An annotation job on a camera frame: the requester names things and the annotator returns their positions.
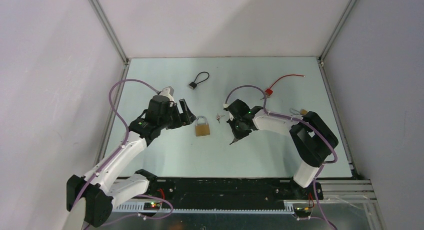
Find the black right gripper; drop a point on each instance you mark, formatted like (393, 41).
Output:
(238, 135)

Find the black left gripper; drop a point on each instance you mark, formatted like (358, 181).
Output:
(187, 117)

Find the large brass padlock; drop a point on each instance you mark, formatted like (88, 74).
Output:
(202, 127)

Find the silver key with ring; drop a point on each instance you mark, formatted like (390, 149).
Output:
(218, 117)

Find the black cable padlock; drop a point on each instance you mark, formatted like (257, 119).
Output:
(194, 84)

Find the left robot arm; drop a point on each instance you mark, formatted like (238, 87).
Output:
(91, 198)

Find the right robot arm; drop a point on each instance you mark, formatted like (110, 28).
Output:
(313, 139)

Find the keys in red padlock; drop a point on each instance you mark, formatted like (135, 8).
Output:
(264, 97)

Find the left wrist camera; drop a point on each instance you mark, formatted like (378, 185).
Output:
(166, 95)

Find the red cable padlock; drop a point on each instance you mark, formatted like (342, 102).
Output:
(269, 90)

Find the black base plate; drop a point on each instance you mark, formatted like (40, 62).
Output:
(232, 193)

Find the aluminium frame rail left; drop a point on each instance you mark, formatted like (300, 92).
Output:
(111, 34)

